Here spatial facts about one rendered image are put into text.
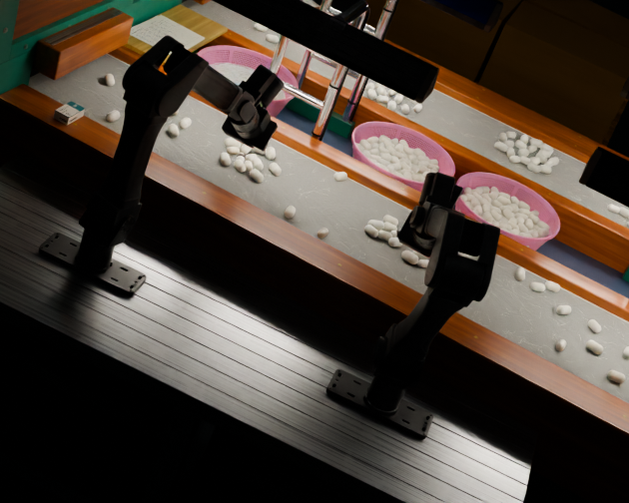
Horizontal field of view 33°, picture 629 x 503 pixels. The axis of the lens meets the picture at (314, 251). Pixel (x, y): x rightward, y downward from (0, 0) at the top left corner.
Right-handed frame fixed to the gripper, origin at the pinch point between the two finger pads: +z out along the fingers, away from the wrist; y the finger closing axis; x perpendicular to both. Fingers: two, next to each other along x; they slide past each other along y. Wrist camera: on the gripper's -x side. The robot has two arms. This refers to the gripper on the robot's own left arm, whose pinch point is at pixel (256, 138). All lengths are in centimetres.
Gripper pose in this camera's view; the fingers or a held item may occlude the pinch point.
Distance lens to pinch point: 233.0
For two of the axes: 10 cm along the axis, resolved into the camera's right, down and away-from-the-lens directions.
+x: -4.8, 8.7, -1.0
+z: 0.9, 1.7, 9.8
